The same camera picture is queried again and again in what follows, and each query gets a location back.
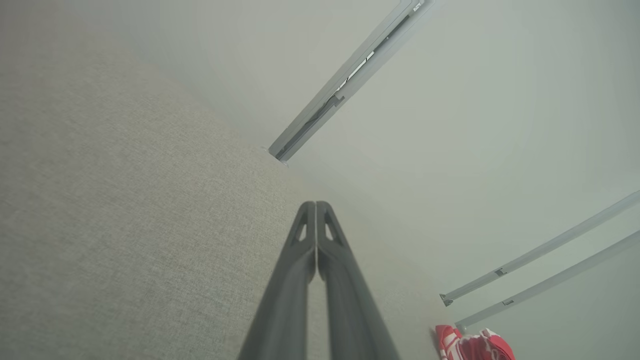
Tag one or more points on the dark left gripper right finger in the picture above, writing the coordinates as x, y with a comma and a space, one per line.
350, 320

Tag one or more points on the red white Bulls jersey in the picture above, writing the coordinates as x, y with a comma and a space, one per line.
475, 347

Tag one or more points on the grey metal upright post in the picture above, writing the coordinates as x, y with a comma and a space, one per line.
350, 75

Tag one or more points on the grey metal frame with bars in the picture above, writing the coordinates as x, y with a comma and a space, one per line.
550, 244

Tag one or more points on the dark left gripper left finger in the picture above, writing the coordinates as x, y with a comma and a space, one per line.
285, 310

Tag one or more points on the grey fabric sofa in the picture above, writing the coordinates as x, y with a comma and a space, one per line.
125, 200

